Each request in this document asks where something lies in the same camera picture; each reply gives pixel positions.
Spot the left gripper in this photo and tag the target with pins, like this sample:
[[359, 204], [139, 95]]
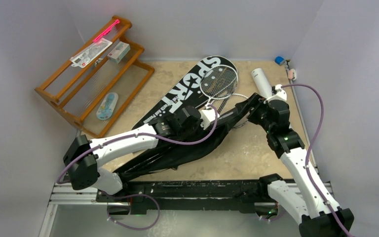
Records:
[[206, 128]]

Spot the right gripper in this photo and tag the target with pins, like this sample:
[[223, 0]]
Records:
[[253, 106]]

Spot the white shuttlecock tube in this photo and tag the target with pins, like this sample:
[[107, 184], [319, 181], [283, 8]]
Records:
[[262, 83]]

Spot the black racket bag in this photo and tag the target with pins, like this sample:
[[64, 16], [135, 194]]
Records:
[[185, 91], [170, 155]]

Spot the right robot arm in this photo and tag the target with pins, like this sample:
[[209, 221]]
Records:
[[314, 209]]

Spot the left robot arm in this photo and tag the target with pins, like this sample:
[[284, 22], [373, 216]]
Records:
[[85, 158]]

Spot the blue toothbrush blister pack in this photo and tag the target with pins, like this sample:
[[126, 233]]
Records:
[[106, 109]]

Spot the black racket under bag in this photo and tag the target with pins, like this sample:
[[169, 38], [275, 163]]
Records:
[[219, 83]]

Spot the pink white small object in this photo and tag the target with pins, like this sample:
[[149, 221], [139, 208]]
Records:
[[292, 74]]

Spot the blue small object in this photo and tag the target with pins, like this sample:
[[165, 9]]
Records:
[[279, 60]]

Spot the small teal white box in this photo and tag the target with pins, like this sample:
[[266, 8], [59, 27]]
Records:
[[119, 52]]

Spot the wooden tiered shelf rack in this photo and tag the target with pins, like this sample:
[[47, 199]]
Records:
[[76, 93]]

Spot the pink pen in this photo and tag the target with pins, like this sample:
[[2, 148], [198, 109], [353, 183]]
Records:
[[106, 30]]

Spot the white packaged card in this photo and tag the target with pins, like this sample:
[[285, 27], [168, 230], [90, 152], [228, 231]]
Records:
[[87, 55]]

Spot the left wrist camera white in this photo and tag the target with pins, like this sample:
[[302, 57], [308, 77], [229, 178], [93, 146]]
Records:
[[208, 116]]

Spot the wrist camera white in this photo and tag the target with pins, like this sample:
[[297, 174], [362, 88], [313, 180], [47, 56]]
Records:
[[278, 93], [208, 116]]

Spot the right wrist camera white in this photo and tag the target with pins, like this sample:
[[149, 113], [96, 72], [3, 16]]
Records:
[[278, 93]]

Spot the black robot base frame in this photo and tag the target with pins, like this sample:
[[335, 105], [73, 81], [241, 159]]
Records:
[[245, 196]]

